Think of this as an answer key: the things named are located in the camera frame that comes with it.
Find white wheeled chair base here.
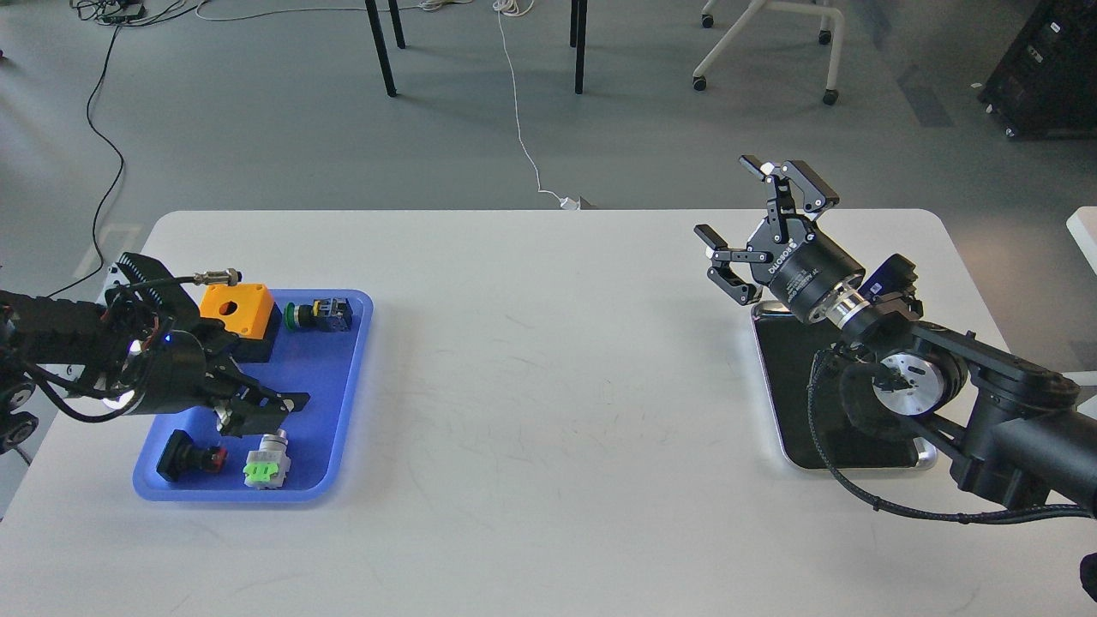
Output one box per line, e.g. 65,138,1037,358
691,1,848,108

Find orange button box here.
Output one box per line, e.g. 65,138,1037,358
199,284,282,362

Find black table leg right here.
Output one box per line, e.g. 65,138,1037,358
572,0,588,96

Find black table leg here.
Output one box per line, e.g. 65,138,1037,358
387,0,406,51
364,0,399,98
572,0,588,96

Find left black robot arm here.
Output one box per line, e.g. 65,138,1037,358
3,251,310,452

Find black red push button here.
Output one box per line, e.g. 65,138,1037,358
154,429,228,482

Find silver green indicator switch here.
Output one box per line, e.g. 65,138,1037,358
244,429,291,489

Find black table leg left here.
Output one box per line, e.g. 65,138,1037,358
364,0,399,98

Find silver metal tray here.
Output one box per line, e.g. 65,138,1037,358
751,301,938,471

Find black floor cable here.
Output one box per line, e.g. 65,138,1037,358
43,0,200,301

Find blue plastic tray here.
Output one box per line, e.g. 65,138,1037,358
132,289,373,503

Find white floor cable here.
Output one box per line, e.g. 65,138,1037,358
195,0,583,210

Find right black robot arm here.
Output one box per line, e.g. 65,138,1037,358
666,171,1094,616

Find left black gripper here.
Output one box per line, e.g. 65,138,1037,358
129,330,312,438

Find black table leg rear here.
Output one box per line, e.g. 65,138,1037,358
387,0,406,51

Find white table corner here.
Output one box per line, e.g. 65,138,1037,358
1066,206,1097,273

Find green push button switch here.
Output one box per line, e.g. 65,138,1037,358
282,298,353,332

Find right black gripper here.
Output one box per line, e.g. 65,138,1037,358
693,153,866,325

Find black equipment case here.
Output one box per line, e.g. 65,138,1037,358
977,1,1096,141

